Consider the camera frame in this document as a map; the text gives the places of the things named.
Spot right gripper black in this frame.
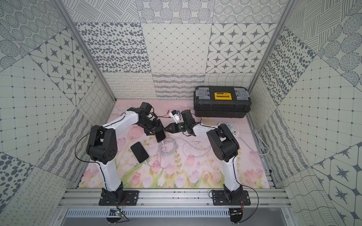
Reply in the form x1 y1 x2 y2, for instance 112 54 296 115
163 121 188 133

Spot white charging cable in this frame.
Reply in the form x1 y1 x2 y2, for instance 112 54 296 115
144 141 170 170

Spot phone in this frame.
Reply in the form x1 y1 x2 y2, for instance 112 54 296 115
131 142 150 163
154 129 166 143

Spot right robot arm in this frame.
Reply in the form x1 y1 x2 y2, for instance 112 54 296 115
165 110 243 203

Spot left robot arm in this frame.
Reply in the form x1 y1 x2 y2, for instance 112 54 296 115
86 102 166 204

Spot white teal charger adapters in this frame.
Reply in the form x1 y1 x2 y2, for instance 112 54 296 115
226 123 239 137

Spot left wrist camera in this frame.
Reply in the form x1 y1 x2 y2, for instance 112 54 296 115
147 112 157 121

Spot white cable bundle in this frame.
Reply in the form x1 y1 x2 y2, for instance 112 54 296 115
156 135 213 159

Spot black toolbox yellow handle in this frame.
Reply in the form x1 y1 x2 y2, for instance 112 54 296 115
194 86 252 118

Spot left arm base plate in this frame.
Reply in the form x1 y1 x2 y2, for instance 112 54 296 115
99 189 140 206

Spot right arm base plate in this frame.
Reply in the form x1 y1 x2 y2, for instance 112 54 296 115
210 190 251 206

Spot white wall cable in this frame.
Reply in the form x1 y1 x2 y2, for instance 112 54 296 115
254 128 271 156

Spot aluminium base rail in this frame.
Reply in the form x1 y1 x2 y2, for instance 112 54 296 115
59 188 291 208

